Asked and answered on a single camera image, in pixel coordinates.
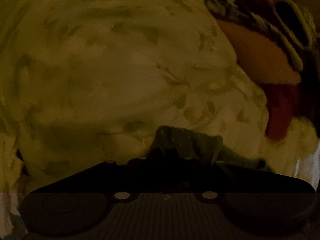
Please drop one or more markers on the white leaf-patterned bed sheet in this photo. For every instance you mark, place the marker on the white leaf-patterned bed sheet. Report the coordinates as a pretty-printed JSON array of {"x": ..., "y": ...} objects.
[{"x": 85, "y": 81}]

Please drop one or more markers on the pink folded cloth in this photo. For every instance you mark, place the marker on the pink folded cloth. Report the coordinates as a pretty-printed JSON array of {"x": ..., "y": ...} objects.
[{"x": 262, "y": 60}]

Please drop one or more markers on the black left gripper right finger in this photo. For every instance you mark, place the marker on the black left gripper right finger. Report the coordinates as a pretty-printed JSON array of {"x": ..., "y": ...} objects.
[{"x": 259, "y": 202}]

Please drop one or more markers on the grey dotted small sock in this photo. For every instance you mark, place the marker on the grey dotted small sock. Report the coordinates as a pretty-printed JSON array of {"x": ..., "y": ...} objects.
[{"x": 172, "y": 143}]

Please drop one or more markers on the patterned crumpled clothes pile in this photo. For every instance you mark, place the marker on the patterned crumpled clothes pile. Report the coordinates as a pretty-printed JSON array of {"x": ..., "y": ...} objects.
[{"x": 284, "y": 22}]

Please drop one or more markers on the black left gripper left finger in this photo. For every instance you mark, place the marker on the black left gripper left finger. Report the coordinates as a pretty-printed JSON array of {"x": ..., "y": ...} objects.
[{"x": 106, "y": 201}]

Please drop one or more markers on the red cloth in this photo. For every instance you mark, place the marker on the red cloth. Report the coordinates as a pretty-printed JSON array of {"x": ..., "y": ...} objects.
[{"x": 282, "y": 105}]

